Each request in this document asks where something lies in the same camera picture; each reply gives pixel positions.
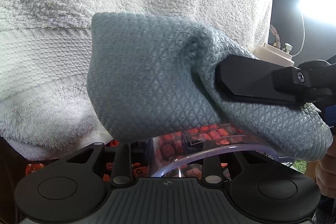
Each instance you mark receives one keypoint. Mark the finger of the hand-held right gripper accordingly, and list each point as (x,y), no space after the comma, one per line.
(331,117)
(249,79)

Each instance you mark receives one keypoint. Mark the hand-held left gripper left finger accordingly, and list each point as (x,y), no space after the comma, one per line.
(122,161)

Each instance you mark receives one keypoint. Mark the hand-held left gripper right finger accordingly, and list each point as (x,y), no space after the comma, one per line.
(212,169)

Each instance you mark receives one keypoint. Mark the clear plastic measuring cup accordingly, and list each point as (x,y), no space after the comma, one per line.
(197,142)

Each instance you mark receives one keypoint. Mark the pale teal cleaning cloth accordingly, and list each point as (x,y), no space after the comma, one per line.
(147,69)

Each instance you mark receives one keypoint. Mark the person's right hand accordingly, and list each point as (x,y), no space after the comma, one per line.
(328,176)

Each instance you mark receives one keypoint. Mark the green leaf print packet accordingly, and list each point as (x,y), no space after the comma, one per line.
(300,166)

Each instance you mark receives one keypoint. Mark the red and black keyboard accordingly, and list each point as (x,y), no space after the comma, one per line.
(34,169)

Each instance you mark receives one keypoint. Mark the white terry towel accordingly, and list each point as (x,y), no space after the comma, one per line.
(65,56)

